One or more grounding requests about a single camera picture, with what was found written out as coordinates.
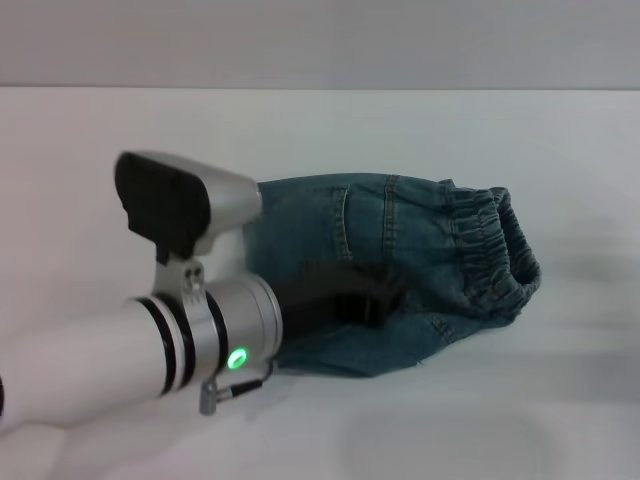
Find blue denim shorts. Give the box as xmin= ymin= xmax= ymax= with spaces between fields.
xmin=248 ymin=171 xmax=544 ymax=379

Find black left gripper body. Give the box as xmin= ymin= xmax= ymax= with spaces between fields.
xmin=275 ymin=258 xmax=371 ymax=335

